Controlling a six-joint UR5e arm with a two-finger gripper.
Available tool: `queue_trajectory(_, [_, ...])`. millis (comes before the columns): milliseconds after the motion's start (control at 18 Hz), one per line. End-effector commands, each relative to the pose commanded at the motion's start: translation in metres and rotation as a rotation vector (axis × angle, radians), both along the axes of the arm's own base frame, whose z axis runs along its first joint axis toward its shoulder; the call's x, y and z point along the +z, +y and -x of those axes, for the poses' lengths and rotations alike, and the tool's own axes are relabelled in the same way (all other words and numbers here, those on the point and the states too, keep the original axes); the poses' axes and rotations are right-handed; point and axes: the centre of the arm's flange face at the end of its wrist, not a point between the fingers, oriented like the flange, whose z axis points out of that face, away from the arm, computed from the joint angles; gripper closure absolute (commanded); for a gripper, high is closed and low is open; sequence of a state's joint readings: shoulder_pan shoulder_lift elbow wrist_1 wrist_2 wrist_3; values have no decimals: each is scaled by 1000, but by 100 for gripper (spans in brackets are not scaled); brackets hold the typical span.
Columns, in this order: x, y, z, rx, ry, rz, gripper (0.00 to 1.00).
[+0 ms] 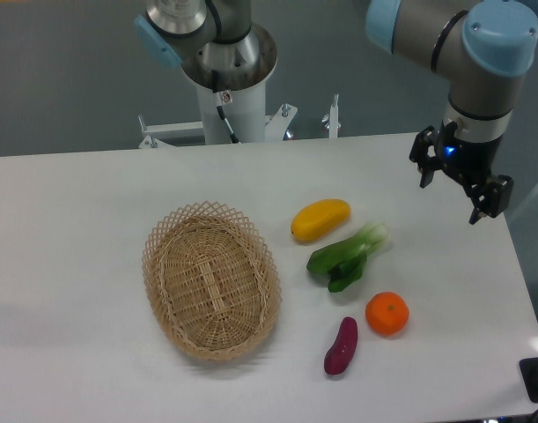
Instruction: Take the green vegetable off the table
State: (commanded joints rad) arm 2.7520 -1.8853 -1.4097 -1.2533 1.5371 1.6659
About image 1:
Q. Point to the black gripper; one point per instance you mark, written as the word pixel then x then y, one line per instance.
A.
pixel 465 162

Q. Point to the green bok choy vegetable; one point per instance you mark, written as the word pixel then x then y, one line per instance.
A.
pixel 344 261

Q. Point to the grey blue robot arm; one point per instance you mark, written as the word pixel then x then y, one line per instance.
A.
pixel 483 48

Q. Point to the yellow mango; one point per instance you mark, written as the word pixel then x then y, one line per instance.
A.
pixel 319 218

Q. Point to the orange tangerine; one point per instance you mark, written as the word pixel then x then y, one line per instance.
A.
pixel 387 313

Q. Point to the black device at edge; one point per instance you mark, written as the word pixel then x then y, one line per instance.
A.
pixel 529 372

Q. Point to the purple sweet potato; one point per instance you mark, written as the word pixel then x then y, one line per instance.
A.
pixel 342 351

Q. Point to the woven wicker basket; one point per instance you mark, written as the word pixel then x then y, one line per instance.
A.
pixel 211 281

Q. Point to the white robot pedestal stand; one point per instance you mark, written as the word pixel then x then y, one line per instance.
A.
pixel 229 60

